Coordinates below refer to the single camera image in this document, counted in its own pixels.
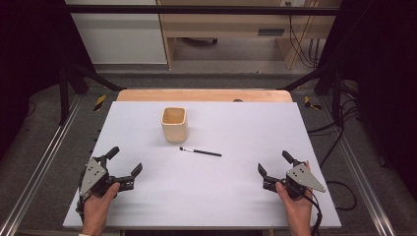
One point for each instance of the person's left hand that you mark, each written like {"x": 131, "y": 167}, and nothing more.
{"x": 96, "y": 209}

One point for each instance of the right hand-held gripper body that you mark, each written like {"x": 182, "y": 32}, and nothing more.
{"x": 303, "y": 178}

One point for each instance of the black makeup brush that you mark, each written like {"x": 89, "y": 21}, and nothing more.
{"x": 200, "y": 151}

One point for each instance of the wooden desk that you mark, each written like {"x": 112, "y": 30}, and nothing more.
{"x": 226, "y": 24}

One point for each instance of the aluminium floor rail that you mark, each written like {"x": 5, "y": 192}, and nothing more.
{"x": 360, "y": 170}
{"x": 42, "y": 164}

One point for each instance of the square wooden cup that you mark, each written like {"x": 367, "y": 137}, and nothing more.
{"x": 174, "y": 126}

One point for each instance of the white cabinet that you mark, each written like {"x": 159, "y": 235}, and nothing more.
{"x": 121, "y": 39}

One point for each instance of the black curtain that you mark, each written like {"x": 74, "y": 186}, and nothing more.
{"x": 383, "y": 65}
{"x": 29, "y": 49}

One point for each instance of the black frame strut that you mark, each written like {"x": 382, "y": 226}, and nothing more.
{"x": 65, "y": 95}
{"x": 336, "y": 95}

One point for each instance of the light wooden table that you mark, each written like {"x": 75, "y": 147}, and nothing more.
{"x": 196, "y": 95}

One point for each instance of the person's right hand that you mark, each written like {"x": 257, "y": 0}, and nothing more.
{"x": 296, "y": 211}

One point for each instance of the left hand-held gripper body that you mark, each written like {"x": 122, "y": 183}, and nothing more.
{"x": 95, "y": 178}

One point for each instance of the black horizontal frame bar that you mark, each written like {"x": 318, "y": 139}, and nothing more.
{"x": 196, "y": 10}

